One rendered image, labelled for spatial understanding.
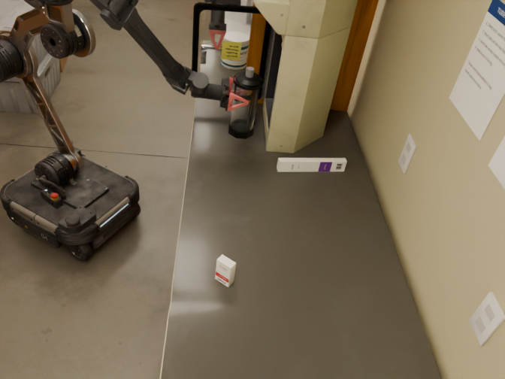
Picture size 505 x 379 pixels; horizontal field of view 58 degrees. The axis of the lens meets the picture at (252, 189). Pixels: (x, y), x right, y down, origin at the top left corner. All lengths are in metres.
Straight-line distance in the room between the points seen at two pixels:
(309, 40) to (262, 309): 0.88
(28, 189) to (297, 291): 1.82
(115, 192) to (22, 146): 1.06
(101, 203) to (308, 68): 1.43
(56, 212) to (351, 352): 1.78
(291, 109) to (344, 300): 0.73
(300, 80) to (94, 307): 1.50
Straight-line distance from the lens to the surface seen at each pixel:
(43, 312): 2.50
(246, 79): 1.65
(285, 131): 1.77
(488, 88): 1.25
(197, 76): 1.61
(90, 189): 2.67
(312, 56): 1.63
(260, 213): 1.54
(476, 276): 1.23
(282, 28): 1.58
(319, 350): 1.25
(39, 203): 2.67
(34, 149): 3.48
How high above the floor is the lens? 1.99
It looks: 40 degrees down
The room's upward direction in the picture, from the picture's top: 9 degrees clockwise
